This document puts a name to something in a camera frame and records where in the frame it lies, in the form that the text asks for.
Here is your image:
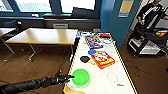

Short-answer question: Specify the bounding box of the dark bag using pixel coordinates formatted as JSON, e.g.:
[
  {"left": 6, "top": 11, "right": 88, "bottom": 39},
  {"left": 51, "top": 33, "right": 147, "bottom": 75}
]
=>
[{"left": 71, "top": 6, "right": 101, "bottom": 19}]

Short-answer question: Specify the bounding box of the dark bowl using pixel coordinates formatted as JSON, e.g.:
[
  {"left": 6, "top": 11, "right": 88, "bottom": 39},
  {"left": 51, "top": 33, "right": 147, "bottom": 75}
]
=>
[{"left": 79, "top": 55, "right": 92, "bottom": 64}]

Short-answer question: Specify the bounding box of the blue round disc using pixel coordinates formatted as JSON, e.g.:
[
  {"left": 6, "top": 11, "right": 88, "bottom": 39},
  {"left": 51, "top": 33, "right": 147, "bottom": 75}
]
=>
[{"left": 87, "top": 49, "right": 98, "bottom": 56}]

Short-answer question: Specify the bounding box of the small red item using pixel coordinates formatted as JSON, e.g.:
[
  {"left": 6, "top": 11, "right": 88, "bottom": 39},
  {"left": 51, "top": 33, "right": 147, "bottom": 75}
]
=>
[{"left": 99, "top": 32, "right": 112, "bottom": 38}]

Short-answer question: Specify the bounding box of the green bowl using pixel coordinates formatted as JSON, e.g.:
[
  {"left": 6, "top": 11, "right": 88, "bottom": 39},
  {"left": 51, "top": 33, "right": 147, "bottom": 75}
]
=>
[{"left": 71, "top": 68, "right": 91, "bottom": 87}]

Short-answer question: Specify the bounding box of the yellow wall sign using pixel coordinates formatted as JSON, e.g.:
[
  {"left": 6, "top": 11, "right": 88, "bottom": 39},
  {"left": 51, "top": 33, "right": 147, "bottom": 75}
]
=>
[{"left": 118, "top": 0, "right": 135, "bottom": 18}]

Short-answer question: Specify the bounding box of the black wheeled cart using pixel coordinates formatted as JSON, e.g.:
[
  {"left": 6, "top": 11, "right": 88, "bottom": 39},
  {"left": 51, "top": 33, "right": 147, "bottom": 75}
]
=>
[{"left": 126, "top": 26, "right": 168, "bottom": 58}]

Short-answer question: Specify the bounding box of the dark window bench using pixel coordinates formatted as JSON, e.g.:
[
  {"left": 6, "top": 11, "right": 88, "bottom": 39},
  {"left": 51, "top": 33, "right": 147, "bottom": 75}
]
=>
[{"left": 0, "top": 12, "right": 102, "bottom": 31}]

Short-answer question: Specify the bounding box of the pale long table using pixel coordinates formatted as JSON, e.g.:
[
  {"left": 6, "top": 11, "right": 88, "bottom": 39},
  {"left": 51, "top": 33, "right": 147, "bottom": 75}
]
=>
[{"left": 5, "top": 27, "right": 79, "bottom": 63}]

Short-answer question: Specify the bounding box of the yellow edged white table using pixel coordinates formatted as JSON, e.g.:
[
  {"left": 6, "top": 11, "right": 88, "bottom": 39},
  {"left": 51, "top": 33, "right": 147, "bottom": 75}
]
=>
[{"left": 62, "top": 31, "right": 138, "bottom": 94}]

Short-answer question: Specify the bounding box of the colourful toy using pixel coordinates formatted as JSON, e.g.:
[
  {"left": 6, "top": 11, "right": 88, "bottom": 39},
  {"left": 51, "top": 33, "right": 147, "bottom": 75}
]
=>
[{"left": 155, "top": 31, "right": 167, "bottom": 38}]

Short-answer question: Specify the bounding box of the orange game box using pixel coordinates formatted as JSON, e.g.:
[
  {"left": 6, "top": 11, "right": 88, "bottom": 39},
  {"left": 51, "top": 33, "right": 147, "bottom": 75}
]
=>
[{"left": 90, "top": 50, "right": 116, "bottom": 70}]

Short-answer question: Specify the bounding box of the colourful puzzle box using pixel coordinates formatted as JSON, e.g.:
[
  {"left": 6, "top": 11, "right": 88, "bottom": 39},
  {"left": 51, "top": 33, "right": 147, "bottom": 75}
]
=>
[{"left": 84, "top": 34, "right": 105, "bottom": 50}]

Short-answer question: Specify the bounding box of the dark office chair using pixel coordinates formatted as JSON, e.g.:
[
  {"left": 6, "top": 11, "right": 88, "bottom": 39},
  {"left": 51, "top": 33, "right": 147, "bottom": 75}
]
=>
[{"left": 3, "top": 19, "right": 25, "bottom": 34}]

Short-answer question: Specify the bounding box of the long wooden table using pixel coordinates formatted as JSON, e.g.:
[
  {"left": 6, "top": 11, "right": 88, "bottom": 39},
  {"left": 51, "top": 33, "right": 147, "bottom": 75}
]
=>
[{"left": 0, "top": 27, "right": 17, "bottom": 54}]

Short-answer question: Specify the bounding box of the grey bench vent panel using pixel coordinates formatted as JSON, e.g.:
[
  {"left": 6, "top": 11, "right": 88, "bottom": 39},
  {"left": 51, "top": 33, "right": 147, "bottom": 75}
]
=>
[{"left": 53, "top": 22, "right": 69, "bottom": 29}]

